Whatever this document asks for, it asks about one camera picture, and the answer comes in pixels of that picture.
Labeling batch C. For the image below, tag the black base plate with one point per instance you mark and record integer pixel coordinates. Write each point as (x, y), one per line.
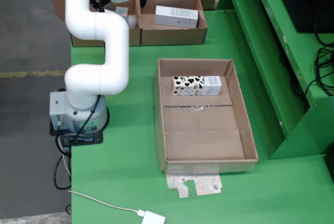
(88, 140)

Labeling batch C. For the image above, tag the cow print carton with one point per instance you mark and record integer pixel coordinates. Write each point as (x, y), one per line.
(193, 85)

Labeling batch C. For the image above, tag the grey robot base unit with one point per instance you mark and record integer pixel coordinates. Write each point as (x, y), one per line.
(58, 109)

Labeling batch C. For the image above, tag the shallow cardboard tray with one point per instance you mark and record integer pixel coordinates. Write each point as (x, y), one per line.
(203, 143)

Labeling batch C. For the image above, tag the white power adapter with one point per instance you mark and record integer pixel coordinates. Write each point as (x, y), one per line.
(154, 218)

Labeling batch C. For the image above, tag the holographic silver red carton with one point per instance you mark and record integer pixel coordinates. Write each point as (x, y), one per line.
(122, 12)

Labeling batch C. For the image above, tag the flattened printed carton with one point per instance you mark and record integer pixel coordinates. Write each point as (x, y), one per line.
(206, 184)

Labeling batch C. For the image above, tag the green metal cabinet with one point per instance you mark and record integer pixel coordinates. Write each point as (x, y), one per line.
(250, 25)

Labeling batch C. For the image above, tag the long white carton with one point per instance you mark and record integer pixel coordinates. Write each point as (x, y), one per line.
(174, 16)

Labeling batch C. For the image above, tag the open brown cardboard box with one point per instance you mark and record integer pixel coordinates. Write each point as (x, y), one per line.
(133, 37)
(169, 36)

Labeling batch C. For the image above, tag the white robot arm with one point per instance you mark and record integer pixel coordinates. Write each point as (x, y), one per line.
(104, 38)

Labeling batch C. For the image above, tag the white blue plastic bottle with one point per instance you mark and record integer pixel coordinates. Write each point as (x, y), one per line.
(132, 22)

